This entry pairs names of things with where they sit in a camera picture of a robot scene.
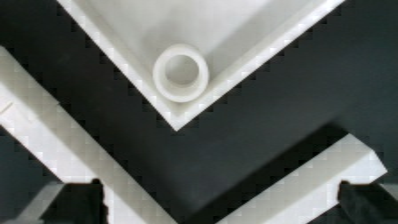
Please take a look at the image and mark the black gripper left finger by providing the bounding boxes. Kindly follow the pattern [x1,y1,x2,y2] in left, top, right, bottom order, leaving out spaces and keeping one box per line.
[16,178,110,224]

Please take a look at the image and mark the white square table top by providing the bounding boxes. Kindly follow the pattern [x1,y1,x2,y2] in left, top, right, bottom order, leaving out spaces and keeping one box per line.
[57,0,344,129]

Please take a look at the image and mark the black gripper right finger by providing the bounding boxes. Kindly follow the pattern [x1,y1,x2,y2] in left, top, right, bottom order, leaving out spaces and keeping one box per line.
[309,181,398,224]

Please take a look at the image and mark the white L-shaped obstacle fence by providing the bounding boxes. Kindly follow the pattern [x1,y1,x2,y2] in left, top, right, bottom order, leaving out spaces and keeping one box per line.
[0,47,387,224]

